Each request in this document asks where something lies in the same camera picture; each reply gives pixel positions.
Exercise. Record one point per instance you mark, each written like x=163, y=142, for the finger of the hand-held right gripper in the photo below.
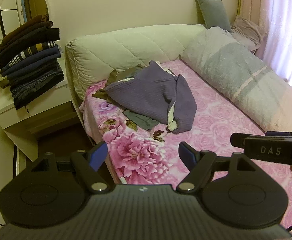
x=239, y=140
x=280, y=133

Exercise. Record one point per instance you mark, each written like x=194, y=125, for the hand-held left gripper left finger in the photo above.
x=98, y=156

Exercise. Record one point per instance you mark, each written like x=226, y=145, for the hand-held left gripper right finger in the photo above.
x=187, y=155

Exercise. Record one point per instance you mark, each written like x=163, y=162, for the purple knit sweater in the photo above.
x=151, y=90

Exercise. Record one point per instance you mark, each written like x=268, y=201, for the stack of dark folded clothes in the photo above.
x=31, y=67

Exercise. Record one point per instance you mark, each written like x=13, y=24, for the pink floral blanket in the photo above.
x=223, y=120

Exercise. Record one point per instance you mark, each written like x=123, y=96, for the grey green garment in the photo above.
x=142, y=121

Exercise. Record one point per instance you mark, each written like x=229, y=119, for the olive green garment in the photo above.
x=99, y=94

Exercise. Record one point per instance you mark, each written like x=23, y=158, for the grey and beige duvet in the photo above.
x=226, y=65

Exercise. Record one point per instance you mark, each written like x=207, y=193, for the white dresser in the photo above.
x=23, y=115

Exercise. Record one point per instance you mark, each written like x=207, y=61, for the white sheer curtain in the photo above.
x=285, y=30

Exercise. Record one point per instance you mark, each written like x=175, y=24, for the lilac pillow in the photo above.
x=248, y=30

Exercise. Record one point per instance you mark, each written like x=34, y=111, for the cream quilted headboard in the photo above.
x=126, y=47

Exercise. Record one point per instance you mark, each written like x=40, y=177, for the grey pillow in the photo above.
x=214, y=12

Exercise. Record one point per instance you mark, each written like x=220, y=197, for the pink drape curtain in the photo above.
x=253, y=0

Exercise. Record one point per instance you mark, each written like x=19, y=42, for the arched mirror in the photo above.
x=26, y=2

